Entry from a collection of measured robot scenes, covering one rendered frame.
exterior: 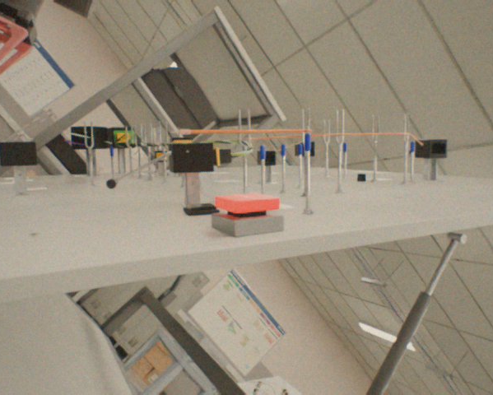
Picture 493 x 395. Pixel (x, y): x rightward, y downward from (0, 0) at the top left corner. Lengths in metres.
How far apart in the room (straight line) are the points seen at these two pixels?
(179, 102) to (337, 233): 1.36
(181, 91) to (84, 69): 6.67
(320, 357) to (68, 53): 7.58
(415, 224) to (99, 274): 0.33
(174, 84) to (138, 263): 1.43
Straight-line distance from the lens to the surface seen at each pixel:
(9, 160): 0.92
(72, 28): 8.59
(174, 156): 0.60
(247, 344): 9.10
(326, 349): 10.00
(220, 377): 1.04
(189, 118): 1.76
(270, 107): 1.83
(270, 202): 0.44
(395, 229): 0.50
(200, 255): 0.37
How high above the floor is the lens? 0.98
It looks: 18 degrees up
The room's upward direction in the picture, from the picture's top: 48 degrees clockwise
